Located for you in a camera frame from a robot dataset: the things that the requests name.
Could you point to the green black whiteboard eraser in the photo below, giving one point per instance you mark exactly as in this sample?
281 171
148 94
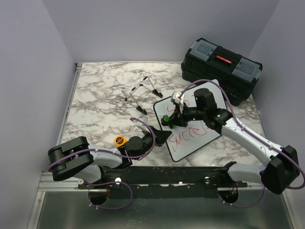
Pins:
164 118

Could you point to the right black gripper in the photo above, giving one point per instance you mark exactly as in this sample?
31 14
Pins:
179 118

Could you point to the aluminium frame extrusion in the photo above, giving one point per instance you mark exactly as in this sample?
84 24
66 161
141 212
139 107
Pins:
46 183

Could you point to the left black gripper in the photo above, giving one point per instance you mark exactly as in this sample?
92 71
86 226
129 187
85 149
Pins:
163 135

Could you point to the black plastic toolbox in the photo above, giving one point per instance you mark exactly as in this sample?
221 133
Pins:
236 74

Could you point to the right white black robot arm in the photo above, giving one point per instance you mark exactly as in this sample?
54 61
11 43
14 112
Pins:
278 167

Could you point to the black front mounting rail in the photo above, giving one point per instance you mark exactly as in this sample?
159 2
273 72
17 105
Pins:
152 182

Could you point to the white whiteboard with red writing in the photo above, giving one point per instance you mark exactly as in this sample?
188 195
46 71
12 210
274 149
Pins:
187 140

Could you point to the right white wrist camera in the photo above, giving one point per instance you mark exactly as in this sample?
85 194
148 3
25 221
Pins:
177 99

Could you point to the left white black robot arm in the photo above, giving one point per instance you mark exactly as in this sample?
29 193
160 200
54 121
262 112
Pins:
77 158

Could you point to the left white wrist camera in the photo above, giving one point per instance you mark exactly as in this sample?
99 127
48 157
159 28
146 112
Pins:
143 118

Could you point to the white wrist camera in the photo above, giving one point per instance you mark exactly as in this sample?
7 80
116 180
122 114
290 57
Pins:
177 99
143 118

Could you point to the black wire easel stand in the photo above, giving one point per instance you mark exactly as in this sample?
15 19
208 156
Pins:
144 88

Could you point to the orange tape measure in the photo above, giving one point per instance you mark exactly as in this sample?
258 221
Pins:
120 140

